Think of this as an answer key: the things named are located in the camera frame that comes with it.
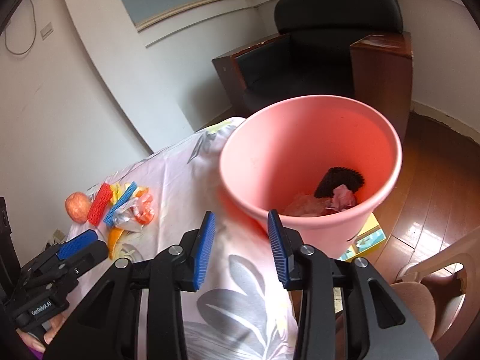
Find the blue foam fruit net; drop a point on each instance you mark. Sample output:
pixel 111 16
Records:
pixel 122 201

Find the pink floral table cloth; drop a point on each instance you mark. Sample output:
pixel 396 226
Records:
pixel 240 307

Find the black foam fruit net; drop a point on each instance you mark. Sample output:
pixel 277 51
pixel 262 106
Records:
pixel 337 180

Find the printed paper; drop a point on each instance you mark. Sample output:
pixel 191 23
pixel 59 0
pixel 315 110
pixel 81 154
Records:
pixel 343 195

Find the person's left hand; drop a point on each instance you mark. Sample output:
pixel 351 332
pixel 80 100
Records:
pixel 50 335

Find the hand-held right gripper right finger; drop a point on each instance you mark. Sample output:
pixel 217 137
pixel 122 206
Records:
pixel 279 249

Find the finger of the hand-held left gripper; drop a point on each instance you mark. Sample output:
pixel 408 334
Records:
pixel 77 245
pixel 92 253

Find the orange peel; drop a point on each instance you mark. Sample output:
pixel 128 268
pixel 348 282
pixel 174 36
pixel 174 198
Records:
pixel 114 238

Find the red and clear plastic bag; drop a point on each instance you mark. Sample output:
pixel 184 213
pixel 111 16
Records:
pixel 140 212

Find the beige plastic chair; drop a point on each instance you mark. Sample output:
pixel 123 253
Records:
pixel 423 300

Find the pink plastic bucket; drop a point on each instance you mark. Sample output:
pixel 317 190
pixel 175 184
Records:
pixel 300 138

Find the red foam fruit net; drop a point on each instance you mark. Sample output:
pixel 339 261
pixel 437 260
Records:
pixel 100 203

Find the yellow cardboard box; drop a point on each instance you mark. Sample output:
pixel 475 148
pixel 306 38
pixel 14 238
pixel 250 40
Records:
pixel 369 234

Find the white wall outlet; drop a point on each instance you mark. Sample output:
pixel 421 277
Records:
pixel 58 236

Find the red apple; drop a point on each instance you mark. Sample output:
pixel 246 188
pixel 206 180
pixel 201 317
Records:
pixel 78 208

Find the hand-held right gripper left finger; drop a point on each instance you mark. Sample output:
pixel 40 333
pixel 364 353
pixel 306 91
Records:
pixel 204 251

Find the white wall switch plate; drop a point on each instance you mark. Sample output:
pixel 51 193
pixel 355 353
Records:
pixel 47 30

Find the black leather wooden armchair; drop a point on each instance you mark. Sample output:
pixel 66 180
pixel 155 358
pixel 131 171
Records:
pixel 318 67

